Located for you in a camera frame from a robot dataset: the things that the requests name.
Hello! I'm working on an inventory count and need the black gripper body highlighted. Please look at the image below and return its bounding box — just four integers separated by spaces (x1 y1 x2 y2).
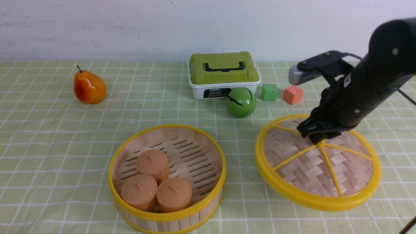
310 76 361 132

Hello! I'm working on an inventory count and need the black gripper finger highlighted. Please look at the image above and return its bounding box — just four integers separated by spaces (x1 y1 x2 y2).
297 119 320 138

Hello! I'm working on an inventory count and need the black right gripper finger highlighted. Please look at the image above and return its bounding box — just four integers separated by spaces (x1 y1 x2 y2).
309 128 342 145

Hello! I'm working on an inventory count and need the yellow woven bamboo steamer lid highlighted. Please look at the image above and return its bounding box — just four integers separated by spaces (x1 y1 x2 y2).
254 114 382 212

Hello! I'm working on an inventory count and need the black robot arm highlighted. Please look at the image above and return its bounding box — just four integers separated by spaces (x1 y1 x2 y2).
289 17 416 144

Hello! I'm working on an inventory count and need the yellow bamboo steamer basket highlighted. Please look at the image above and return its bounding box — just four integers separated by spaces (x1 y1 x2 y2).
108 124 227 234

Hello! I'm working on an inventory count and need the pink foam cube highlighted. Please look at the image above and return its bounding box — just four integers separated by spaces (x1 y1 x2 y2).
283 85 304 105

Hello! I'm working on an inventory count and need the green foam cube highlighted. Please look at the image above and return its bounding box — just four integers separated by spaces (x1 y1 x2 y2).
261 84 278 102

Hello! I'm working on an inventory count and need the green toy round fruit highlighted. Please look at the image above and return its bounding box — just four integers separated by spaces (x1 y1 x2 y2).
226 87 257 118

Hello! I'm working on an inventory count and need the green lidded white storage box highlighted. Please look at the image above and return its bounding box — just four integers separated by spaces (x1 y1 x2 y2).
187 51 261 100

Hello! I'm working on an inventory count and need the tan toy bun front right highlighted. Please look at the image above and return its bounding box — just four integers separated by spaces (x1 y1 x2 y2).
156 177 193 213

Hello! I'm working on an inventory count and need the tan toy bun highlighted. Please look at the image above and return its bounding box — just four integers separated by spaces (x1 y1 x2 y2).
156 177 193 213
136 149 170 185
121 174 158 212

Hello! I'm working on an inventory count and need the tan toy bun back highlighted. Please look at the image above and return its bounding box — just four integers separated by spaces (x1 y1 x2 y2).
136 149 170 185

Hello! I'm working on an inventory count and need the tan toy bun front left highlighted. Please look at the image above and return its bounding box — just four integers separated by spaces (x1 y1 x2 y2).
121 174 158 212

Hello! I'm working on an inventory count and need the orange toy pear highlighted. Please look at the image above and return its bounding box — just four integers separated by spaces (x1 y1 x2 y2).
73 65 107 105

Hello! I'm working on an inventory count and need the green checkered tablecloth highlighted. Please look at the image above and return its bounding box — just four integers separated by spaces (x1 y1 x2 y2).
0 60 415 234

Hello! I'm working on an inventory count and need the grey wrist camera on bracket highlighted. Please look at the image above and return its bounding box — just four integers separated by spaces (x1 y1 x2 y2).
288 50 353 86

